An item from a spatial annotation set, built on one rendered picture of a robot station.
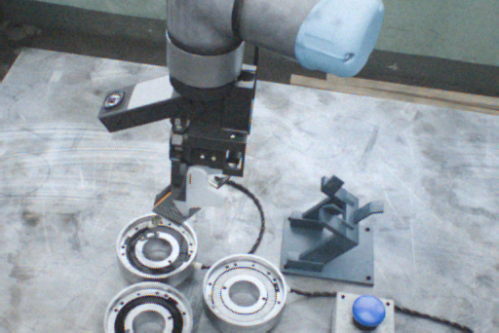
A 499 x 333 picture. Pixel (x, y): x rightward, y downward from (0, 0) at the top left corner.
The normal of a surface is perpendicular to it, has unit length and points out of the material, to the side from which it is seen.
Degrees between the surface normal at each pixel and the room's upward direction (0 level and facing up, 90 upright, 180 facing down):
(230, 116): 90
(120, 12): 89
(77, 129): 0
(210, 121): 90
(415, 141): 0
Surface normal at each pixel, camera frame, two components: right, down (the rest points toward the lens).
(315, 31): -0.37, 0.26
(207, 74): 0.08, 0.70
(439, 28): -0.14, 0.69
